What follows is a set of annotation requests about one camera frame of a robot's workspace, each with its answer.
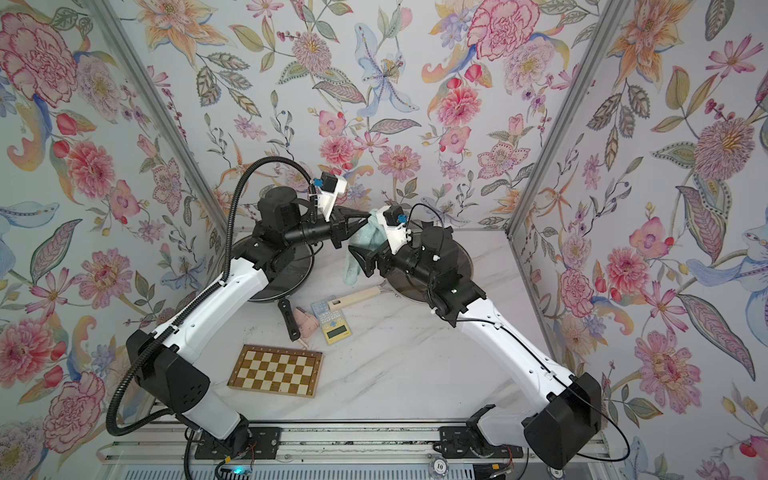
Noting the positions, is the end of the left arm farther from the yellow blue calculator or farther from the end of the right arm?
→ the yellow blue calculator

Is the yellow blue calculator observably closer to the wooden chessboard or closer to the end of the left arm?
the wooden chessboard

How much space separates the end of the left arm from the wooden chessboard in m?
0.41

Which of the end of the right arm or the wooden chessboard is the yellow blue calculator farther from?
the end of the right arm

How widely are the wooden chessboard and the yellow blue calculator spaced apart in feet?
0.23

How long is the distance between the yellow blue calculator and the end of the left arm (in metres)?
0.39

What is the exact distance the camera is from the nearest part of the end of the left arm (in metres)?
0.54

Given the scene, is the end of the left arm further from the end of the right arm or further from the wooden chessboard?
the wooden chessboard

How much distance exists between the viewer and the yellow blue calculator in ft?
3.07

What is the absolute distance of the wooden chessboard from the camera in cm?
82
